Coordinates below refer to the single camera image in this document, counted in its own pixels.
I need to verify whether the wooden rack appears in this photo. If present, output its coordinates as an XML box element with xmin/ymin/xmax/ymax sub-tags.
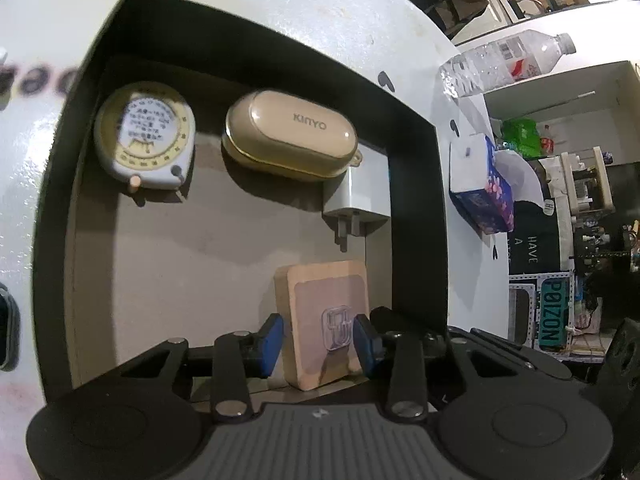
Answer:
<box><xmin>559</xmin><ymin>145</ymin><xmax>617</xmax><ymax>214</ymax></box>

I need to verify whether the white charger with prongs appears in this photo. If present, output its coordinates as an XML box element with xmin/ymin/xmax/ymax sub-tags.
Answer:
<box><xmin>321</xmin><ymin>141</ymin><xmax>392</xmax><ymax>254</ymax></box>

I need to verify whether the smartwatch body without strap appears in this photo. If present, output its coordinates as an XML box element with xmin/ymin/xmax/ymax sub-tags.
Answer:
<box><xmin>0</xmin><ymin>282</ymin><xmax>22</xmax><ymax>372</ymax></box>

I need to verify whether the wooden block with clear hook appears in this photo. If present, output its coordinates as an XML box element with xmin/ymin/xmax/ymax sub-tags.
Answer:
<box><xmin>274</xmin><ymin>259</ymin><xmax>372</xmax><ymax>391</ymax></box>

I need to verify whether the round cream tape measure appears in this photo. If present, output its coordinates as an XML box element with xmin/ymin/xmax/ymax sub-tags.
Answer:
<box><xmin>94</xmin><ymin>81</ymin><xmax>197</xmax><ymax>195</ymax></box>

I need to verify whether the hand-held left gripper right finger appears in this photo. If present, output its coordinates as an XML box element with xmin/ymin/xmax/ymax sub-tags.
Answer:
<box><xmin>352</xmin><ymin>309</ymin><xmax>557</xmax><ymax>424</ymax></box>

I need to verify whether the teal licence plate sign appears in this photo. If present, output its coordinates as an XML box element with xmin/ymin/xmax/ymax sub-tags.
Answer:
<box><xmin>537</xmin><ymin>279</ymin><xmax>574</xmax><ymax>354</ymax></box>

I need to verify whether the black cardboard box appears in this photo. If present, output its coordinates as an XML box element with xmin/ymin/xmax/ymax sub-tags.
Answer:
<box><xmin>32</xmin><ymin>0</ymin><xmax>449</xmax><ymax>407</ymax></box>

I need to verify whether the beige earbud case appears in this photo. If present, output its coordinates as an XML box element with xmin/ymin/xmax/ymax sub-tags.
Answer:
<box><xmin>221</xmin><ymin>89</ymin><xmax>362</xmax><ymax>184</ymax></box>

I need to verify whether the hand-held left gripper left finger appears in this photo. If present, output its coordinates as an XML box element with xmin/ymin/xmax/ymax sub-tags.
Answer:
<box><xmin>75</xmin><ymin>313</ymin><xmax>286</xmax><ymax>424</ymax></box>

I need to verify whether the clear plastic water bottle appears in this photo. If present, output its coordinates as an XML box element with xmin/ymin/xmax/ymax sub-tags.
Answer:
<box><xmin>439</xmin><ymin>30</ymin><xmax>577</xmax><ymax>99</ymax></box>

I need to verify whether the green plastic bag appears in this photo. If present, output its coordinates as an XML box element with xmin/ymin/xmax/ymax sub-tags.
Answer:
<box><xmin>501</xmin><ymin>117</ymin><xmax>542</xmax><ymax>154</ymax></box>

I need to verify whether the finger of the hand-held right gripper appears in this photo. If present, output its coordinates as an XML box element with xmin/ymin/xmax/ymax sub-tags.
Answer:
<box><xmin>469</xmin><ymin>326</ymin><xmax>584</xmax><ymax>384</ymax></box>

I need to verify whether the black doormat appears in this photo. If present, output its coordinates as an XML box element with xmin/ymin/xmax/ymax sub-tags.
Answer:
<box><xmin>507</xmin><ymin>199</ymin><xmax>564</xmax><ymax>277</ymax></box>

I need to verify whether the blue floral tissue box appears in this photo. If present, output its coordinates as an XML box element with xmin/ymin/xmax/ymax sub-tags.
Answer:
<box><xmin>448</xmin><ymin>132</ymin><xmax>544</xmax><ymax>235</ymax></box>

